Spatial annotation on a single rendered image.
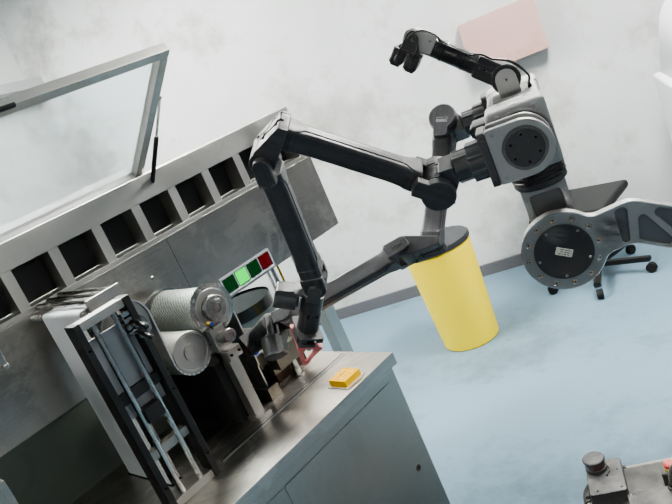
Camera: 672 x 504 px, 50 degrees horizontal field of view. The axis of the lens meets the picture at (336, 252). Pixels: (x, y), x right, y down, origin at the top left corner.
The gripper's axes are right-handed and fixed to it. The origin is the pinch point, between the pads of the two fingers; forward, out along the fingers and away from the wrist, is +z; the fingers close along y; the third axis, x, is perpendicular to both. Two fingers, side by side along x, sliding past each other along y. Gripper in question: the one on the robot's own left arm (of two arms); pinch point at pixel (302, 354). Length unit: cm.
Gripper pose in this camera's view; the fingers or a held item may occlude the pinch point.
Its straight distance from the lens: 193.5
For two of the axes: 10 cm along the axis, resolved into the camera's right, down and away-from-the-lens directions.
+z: -1.6, 8.6, 4.9
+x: 9.5, 0.0, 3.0
